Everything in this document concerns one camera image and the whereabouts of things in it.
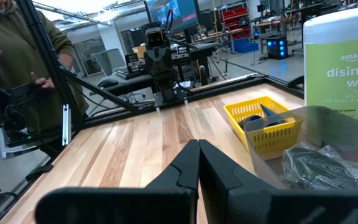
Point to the dark blue toiletry tube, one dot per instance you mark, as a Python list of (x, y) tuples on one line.
[(269, 112), (250, 119)]

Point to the black metal rig frame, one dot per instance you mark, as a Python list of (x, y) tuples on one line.
[(42, 46)]

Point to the grey translucent plastic bin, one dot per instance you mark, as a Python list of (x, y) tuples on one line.
[(337, 130)]

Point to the person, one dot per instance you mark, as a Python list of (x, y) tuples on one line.
[(17, 46)]

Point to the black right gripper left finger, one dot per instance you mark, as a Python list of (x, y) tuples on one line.
[(120, 207)]

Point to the blue crate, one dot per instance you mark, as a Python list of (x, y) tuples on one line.
[(244, 45)]

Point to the computer tower blue lights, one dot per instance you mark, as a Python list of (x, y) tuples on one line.
[(277, 47)]

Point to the silver aluminium bracket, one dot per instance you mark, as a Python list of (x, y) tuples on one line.
[(66, 124)]

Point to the black desk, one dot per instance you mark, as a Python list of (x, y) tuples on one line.
[(197, 51)]

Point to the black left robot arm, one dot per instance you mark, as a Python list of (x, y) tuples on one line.
[(166, 90)]

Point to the red bin rack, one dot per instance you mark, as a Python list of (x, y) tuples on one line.
[(235, 21)]

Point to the yellow plastic basket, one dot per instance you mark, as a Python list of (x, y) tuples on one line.
[(259, 140)]

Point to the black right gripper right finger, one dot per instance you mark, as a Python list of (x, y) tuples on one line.
[(291, 207)]

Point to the blue screen monitor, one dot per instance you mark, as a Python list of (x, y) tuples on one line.
[(179, 12)]

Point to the white green wipes canister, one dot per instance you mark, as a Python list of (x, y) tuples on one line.
[(340, 68)]

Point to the dark round disc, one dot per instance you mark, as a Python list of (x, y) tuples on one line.
[(315, 168)]

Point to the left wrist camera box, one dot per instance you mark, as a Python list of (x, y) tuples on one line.
[(154, 38)]

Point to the black teleoperation device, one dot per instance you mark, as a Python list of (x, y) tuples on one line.
[(17, 109)]

